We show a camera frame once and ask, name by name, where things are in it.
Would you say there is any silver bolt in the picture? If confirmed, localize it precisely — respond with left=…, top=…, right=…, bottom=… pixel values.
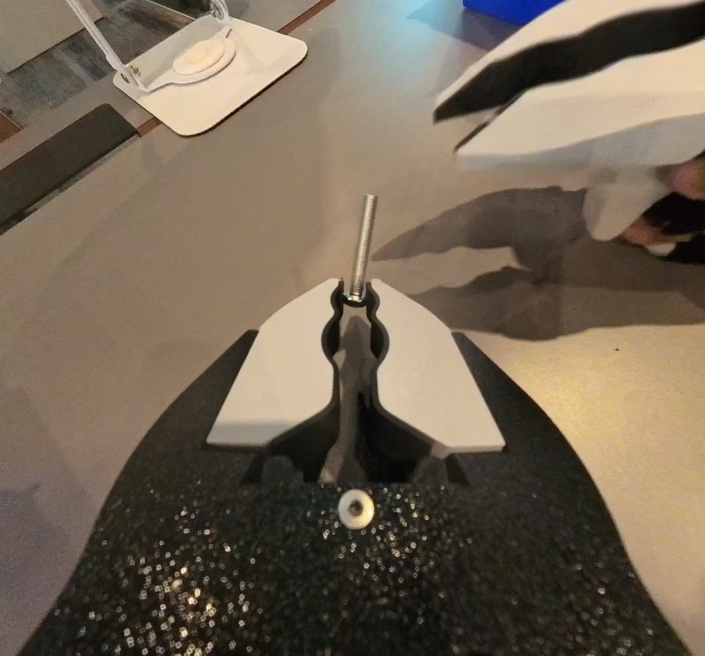
left=341, top=195, right=379, bottom=309

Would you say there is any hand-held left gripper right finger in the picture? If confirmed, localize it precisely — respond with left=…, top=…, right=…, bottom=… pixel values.
left=366, top=279, right=506, bottom=460

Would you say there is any person's right hand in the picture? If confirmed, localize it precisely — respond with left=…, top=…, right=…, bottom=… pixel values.
left=625, top=156, right=705, bottom=248

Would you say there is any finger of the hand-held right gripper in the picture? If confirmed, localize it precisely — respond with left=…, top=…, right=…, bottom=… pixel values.
left=433, top=0, right=705, bottom=123
left=453, top=68, right=705, bottom=191

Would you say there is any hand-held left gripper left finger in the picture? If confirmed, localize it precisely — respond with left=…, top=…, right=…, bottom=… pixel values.
left=206, top=278, right=345, bottom=456

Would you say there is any white document stand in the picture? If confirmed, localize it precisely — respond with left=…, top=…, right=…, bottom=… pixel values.
left=28, top=0, right=308, bottom=137

